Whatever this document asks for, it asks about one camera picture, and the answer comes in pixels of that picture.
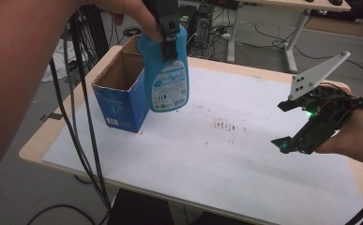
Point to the person's right hand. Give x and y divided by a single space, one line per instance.
357 137

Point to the blue bottle with white cap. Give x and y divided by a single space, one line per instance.
157 78

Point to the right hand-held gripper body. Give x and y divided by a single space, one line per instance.
320 125

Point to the person's left hand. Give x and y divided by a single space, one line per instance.
135 14

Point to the grey tape piece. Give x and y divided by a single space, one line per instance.
52 116

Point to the black computer tower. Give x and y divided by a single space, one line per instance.
198 25

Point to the white desk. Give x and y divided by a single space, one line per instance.
294 4

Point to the blue cardboard box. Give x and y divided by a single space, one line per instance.
123 106

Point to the white cloth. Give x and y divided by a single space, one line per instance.
58 62

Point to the white table mat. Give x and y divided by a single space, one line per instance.
216 162

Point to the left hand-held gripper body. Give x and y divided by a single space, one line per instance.
165 11

